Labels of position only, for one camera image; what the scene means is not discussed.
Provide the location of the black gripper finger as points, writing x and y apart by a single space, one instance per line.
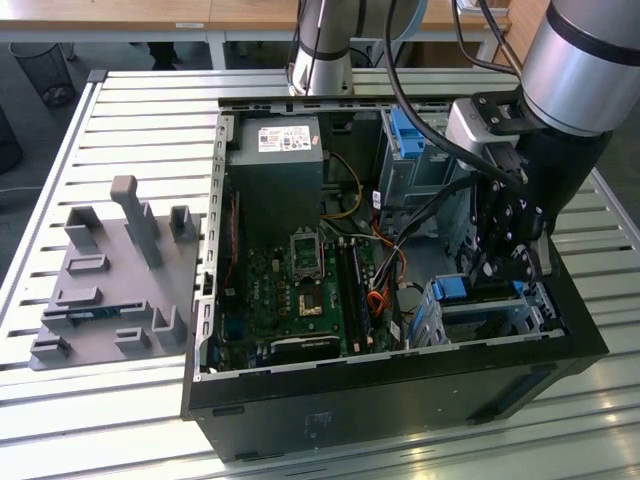
505 215
530 262

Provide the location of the hard disk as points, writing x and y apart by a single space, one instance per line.
450 290

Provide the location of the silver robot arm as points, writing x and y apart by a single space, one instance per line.
325 50

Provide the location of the metal disk bay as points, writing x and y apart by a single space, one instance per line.
535 317

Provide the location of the black RAM slot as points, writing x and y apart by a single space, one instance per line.
343 290

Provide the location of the metal optical drive bay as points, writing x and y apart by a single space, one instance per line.
425 175

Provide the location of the blue plastic drive latch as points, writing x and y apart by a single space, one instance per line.
407 145

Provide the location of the dark RAM stick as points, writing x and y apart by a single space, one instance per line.
361 300

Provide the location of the CPU socket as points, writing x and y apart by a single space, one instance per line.
306 252

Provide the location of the black PC case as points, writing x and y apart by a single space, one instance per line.
350 405

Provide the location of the grey power supply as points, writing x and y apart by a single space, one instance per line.
275 190

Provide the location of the black graphics card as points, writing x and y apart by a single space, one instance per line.
305 350

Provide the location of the green motherboard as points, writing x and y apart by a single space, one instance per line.
270 300

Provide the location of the grey parts rack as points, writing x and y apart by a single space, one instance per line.
110 300

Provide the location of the green RAM stick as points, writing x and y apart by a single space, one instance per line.
92 316

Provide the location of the black mesh waste basket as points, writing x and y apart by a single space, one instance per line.
40 70

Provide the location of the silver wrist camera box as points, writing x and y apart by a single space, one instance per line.
465 130

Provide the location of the light blue plastic bracket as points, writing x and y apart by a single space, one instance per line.
425 320

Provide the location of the wooden desk white frame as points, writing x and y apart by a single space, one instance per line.
100 12
250 12

